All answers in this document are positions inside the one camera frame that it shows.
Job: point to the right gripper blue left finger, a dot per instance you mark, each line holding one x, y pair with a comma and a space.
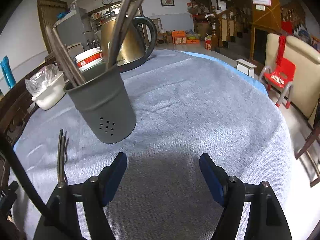
97, 192

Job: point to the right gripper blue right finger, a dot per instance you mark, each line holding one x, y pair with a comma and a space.
229, 192

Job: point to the dark chopstick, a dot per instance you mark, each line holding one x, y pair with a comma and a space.
60, 161
64, 158
56, 48
116, 37
75, 72
129, 17

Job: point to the grey towel table cloth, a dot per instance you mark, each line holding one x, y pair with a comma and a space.
185, 106

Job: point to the grey utensil holder cup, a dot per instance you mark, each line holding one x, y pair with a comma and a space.
104, 104

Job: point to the blue round table cover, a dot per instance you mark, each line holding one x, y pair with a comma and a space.
255, 83

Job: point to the dark chopstick upright in cup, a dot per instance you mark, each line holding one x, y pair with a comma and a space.
75, 72

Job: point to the white pot with plastic bag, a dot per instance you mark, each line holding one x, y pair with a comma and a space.
47, 89

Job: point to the blue thermos flask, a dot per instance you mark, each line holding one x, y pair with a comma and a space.
7, 73

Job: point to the small white stool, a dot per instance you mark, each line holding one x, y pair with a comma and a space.
245, 67

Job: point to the red plastic child chair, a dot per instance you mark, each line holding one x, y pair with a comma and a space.
282, 77

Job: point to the beige sofa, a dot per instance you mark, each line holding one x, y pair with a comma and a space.
306, 59

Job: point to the stacked red white bowls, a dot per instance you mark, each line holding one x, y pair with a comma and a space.
89, 58

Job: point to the bronze electric kettle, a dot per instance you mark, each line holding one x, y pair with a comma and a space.
133, 51

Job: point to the white chest freezer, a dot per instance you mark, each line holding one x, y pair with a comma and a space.
75, 49

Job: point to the orange cardboard box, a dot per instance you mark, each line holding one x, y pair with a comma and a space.
178, 37

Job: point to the grey refrigerator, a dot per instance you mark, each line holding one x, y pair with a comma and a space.
75, 27

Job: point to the dark chopstick leaning in cup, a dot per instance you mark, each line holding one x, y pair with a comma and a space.
56, 48

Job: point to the wooden chair by wall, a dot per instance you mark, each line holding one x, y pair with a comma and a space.
161, 33

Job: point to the round wall clock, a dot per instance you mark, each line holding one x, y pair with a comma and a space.
106, 2

